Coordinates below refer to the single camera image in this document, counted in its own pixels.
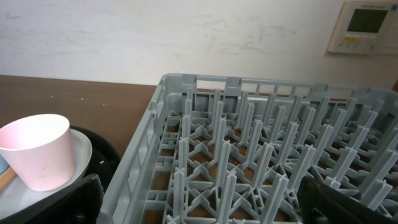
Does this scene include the blue plastic cup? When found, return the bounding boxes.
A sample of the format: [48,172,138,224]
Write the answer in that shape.
[0,155,9,174]

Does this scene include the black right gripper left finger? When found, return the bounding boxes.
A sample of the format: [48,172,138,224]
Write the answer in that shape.
[1,174,104,224]

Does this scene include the wall control panel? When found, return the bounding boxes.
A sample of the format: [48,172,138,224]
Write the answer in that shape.
[328,1,397,55]

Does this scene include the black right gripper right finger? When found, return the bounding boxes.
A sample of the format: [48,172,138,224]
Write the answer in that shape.
[297,177,397,224]

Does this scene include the light grey plate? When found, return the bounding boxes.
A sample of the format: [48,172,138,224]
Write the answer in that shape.
[1,129,92,219]

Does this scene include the grey dishwasher rack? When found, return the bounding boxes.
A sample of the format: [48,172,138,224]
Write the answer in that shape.
[97,73,397,223]

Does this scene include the round black tray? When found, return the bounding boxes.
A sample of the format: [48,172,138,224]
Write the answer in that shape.
[72,126,121,192]

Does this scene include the wooden chopstick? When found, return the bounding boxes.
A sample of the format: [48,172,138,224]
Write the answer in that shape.
[0,167,16,191]

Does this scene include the pink plastic cup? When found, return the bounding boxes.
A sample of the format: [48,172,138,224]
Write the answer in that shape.
[1,114,75,192]

